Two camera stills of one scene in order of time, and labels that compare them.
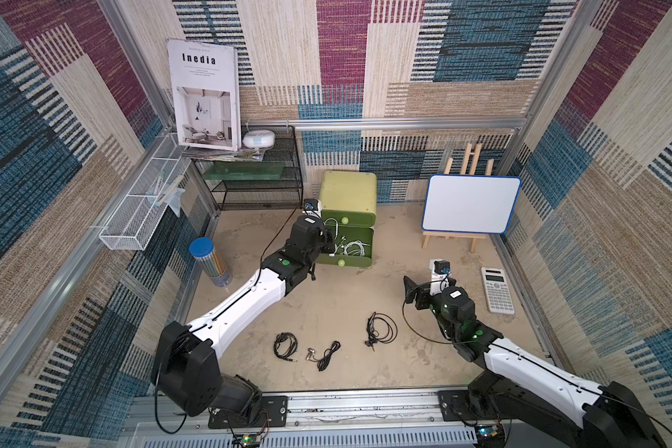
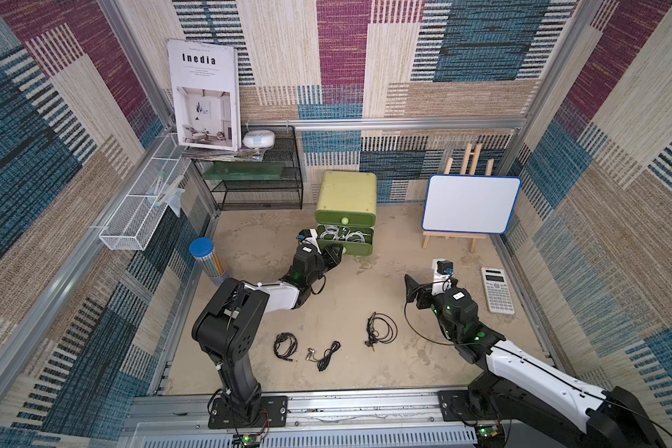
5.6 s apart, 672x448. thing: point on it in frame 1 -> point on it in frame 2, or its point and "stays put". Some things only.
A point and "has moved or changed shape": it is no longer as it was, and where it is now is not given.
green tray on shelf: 244,171 stays put
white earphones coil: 337,232 has moved or changed shape
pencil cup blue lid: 203,249 stays put
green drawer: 354,247 has moved or changed shape
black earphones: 381,329 stays put
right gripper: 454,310 stays put
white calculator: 497,292 stays put
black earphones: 286,345 stays put
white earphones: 360,248 -> 357,236
